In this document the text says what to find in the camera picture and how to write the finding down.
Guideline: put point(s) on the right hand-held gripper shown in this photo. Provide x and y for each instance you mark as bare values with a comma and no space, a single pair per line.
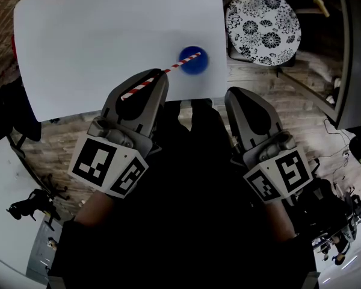
291,170

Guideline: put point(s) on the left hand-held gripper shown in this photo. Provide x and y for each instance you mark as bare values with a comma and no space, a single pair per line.
93,161

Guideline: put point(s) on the red white striped straw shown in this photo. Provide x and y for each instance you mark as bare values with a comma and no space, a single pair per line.
180,64

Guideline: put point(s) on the blue cup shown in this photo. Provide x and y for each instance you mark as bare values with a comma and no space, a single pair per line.
195,66

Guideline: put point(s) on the person's left forearm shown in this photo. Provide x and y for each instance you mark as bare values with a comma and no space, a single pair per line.
93,211

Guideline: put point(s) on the person's right forearm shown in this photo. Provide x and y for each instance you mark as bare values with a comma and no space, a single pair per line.
279,223

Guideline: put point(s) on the white rectangular table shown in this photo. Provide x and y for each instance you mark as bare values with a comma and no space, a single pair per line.
102,47

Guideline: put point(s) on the person's black clothing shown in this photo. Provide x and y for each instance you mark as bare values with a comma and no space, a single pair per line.
183,221

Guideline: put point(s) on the dark grey table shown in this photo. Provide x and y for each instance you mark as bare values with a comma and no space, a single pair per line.
358,56

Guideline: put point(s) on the white round table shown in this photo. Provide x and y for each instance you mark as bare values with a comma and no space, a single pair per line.
6,191

